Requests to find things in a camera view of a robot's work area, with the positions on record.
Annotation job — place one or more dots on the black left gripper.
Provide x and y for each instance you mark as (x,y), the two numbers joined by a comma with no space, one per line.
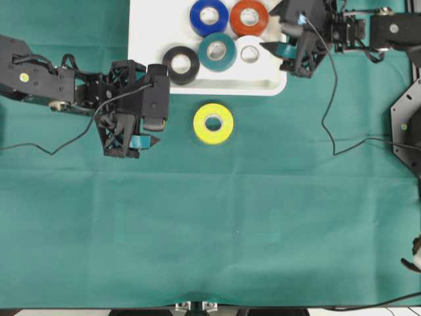
(116,117)

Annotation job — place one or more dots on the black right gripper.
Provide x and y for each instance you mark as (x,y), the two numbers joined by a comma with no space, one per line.
(301,56)

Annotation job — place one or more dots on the red tape roll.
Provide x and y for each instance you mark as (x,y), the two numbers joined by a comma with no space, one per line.
(248,18)

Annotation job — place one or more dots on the white tape roll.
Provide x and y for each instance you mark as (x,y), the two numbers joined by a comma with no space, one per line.
(250,54)

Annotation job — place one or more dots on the green tape roll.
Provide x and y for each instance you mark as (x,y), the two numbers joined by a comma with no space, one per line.
(217,52)

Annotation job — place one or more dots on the black tape roll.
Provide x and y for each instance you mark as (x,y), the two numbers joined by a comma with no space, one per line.
(183,64)

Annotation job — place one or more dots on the yellow tape roll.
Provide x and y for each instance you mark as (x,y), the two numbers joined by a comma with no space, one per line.
(213,123)

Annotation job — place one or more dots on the blue tape roll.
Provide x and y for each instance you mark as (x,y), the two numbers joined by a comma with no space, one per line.
(208,17)

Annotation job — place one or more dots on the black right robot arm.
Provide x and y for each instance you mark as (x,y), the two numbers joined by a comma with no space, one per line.
(384,30)

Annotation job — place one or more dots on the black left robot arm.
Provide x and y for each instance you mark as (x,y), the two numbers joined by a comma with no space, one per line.
(32,78)

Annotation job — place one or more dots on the green table cloth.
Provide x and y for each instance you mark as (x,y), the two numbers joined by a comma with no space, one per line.
(304,204)

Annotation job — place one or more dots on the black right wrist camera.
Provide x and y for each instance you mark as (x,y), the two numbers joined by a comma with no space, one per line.
(299,13)

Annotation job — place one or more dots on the black camera stand base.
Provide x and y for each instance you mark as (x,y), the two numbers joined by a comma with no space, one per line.
(210,308)

